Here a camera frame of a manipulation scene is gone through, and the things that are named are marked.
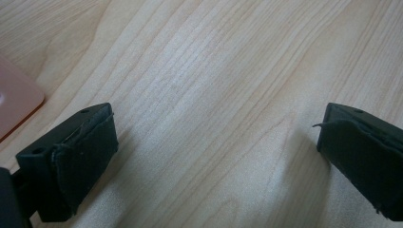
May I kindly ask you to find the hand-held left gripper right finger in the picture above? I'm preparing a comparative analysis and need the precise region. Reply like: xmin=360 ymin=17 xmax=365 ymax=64
xmin=313 ymin=102 xmax=403 ymax=222

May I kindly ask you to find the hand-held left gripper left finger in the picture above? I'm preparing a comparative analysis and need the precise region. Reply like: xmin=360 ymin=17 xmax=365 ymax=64
xmin=15 ymin=102 xmax=120 ymax=223

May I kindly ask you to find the pink plastic basket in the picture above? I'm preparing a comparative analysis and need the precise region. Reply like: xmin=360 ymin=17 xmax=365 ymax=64
xmin=0 ymin=56 xmax=46 ymax=142

